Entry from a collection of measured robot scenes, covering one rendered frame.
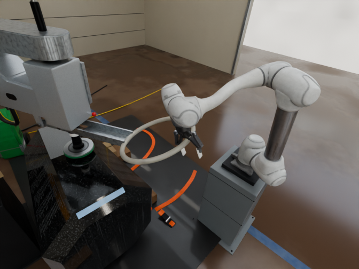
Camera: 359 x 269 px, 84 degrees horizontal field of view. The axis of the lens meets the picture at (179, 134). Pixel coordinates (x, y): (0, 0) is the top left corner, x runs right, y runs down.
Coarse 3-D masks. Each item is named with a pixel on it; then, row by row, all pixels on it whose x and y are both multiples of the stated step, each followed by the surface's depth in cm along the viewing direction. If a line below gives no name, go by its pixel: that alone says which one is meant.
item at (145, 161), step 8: (160, 120) 142; (168, 120) 141; (144, 128) 141; (192, 128) 116; (128, 136) 133; (184, 144) 106; (120, 152) 118; (168, 152) 103; (176, 152) 104; (128, 160) 108; (136, 160) 105; (144, 160) 103; (152, 160) 102; (160, 160) 102
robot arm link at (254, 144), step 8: (248, 136) 145; (256, 136) 144; (248, 144) 141; (256, 144) 138; (264, 144) 140; (240, 152) 149; (248, 152) 141; (256, 152) 138; (240, 160) 151; (248, 160) 142
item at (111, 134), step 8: (88, 120) 143; (56, 128) 140; (88, 128) 142; (96, 128) 143; (104, 128) 141; (112, 128) 139; (120, 128) 137; (88, 136) 134; (96, 136) 132; (104, 136) 129; (112, 136) 136; (120, 136) 137; (120, 144) 129
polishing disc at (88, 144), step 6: (84, 138) 162; (66, 144) 155; (72, 144) 156; (84, 144) 157; (90, 144) 157; (66, 150) 150; (72, 150) 151; (78, 150) 151; (84, 150) 152; (90, 150) 153; (72, 156) 147; (78, 156) 148
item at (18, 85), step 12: (0, 60) 124; (12, 60) 130; (0, 72) 121; (12, 72) 126; (24, 72) 130; (0, 84) 126; (12, 84) 122; (24, 84) 121; (0, 96) 133; (12, 96) 128; (24, 96) 125; (12, 108) 136; (24, 108) 132; (36, 108) 128; (36, 120) 138
